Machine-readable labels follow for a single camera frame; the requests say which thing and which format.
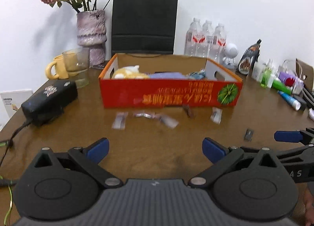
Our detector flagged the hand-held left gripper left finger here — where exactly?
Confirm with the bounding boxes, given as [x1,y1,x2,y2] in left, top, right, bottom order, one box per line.
[27,137,123,189]

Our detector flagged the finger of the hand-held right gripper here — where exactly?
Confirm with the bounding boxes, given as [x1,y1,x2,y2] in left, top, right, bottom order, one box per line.
[274,128,314,144]
[242,144,314,160]

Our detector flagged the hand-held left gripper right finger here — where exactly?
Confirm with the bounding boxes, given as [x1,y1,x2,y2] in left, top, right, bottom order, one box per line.
[189,137,287,189]

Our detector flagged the blue patterned packet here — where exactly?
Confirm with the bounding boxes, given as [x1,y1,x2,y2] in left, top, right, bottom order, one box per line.
[188,69,206,79]

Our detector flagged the red cardboard box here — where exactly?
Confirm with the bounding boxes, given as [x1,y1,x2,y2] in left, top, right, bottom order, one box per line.
[99,53,243,109]

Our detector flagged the white and tan plush toy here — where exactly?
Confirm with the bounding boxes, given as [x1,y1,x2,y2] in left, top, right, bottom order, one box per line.
[111,65,150,79]

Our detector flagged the purple knitted pouch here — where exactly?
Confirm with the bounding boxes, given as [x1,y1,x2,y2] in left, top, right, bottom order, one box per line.
[147,72,188,80]

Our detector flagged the wooden desktop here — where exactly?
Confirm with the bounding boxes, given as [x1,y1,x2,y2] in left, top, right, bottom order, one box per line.
[0,58,314,226]

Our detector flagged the person's right hand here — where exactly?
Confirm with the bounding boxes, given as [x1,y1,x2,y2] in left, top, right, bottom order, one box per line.
[303,183,314,226]

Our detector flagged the white small packet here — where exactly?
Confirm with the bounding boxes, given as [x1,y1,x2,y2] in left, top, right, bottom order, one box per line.
[210,107,223,125]

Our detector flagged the blue tube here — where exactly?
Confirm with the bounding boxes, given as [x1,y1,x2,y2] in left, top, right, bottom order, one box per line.
[278,91,301,111]

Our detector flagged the green tube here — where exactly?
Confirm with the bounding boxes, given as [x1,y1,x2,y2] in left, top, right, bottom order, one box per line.
[271,79,293,95]

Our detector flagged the purple gift bag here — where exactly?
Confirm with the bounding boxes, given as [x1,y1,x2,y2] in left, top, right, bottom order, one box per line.
[278,59,305,95]

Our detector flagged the brown cardboard piece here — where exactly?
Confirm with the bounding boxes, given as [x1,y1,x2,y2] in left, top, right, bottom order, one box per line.
[296,58,314,90]

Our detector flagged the black power adapter box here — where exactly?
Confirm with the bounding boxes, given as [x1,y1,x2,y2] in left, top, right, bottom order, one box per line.
[21,81,78,126]

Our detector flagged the white jar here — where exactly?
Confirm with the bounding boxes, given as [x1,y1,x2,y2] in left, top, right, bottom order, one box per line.
[251,61,265,81]

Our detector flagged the dark sauce pouch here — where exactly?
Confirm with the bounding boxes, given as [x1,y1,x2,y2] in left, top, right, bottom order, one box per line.
[238,39,262,74]

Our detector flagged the clear glass cup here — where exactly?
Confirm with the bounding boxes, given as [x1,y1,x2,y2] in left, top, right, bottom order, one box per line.
[62,48,90,88]

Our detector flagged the yellow mug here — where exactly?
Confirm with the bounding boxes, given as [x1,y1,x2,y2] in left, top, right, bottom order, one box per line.
[45,54,69,80]

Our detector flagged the white printed card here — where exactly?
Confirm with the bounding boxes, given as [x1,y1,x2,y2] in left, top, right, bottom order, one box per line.
[0,90,33,123]

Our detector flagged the white robot figurine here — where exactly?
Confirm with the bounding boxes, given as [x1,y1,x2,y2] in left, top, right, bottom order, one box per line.
[222,43,239,66]

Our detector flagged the black paper bag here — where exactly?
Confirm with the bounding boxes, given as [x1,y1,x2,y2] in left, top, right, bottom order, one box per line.
[111,0,179,56]

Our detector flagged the black cable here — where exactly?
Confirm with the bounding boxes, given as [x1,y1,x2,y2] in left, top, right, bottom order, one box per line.
[0,121,32,168]

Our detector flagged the thin green wire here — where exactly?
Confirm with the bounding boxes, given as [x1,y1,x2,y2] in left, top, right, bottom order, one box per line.
[0,179,13,226]

